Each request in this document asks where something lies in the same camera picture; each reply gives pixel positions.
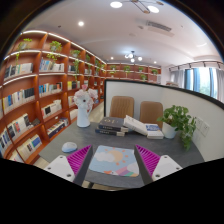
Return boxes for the ceiling pendant lamp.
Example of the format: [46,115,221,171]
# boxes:
[125,51,143,63]

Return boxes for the tan chair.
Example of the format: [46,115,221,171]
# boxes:
[110,96,134,118]
[140,101,163,128]

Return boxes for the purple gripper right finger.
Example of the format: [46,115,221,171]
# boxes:
[134,145,182,185]

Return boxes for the white vase with flowers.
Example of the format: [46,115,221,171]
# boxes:
[74,84,98,128]

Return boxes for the left tan chair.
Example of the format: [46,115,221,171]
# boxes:
[110,96,134,118]

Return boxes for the pastel cloud mouse pad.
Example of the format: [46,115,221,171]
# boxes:
[89,145,139,177]

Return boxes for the dark top stacked book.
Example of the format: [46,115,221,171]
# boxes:
[98,117,128,132]

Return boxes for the white flat book blue cover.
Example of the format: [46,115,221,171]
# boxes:
[146,124,164,139]

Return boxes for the dark bottom stacked book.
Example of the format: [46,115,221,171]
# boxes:
[95,128,125,137]

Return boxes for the right tan chair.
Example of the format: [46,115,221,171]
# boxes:
[140,101,163,128]

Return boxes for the white leaning book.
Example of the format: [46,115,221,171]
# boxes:
[124,116,147,135]

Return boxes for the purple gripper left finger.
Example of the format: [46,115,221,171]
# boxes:
[45,145,93,186]

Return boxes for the light blue computer mouse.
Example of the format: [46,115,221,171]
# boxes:
[62,142,77,153]

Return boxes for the dark stacked book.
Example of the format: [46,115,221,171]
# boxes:
[98,117,128,132]
[95,128,125,137]

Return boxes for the green potted plant white pot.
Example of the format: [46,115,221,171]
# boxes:
[158,105,196,150]

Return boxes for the white partition wall panel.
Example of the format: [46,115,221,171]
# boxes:
[104,79,224,161]

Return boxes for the large orange wooden bookshelf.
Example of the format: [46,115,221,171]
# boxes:
[0,30,161,164]

